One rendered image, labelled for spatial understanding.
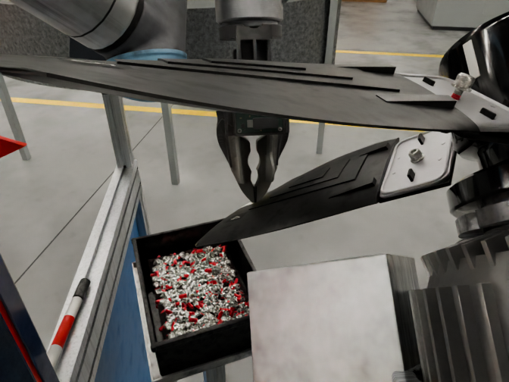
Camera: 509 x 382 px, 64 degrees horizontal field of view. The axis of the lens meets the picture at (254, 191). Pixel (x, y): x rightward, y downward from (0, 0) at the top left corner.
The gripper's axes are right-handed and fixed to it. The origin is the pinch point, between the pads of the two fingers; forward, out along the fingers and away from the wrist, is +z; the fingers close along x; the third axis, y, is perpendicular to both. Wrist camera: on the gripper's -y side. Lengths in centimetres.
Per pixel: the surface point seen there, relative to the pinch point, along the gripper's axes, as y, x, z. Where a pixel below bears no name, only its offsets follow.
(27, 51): -183, -102, -27
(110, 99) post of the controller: -33.1, -25.2, -10.4
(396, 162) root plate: 13.7, 12.9, -6.3
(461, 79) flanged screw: 25.5, 11.6, -14.4
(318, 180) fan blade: 7.9, 6.6, -3.2
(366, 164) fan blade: 11.3, 10.9, -5.7
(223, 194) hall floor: -171, -5, 53
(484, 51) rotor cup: 22.0, 15.2, -16.2
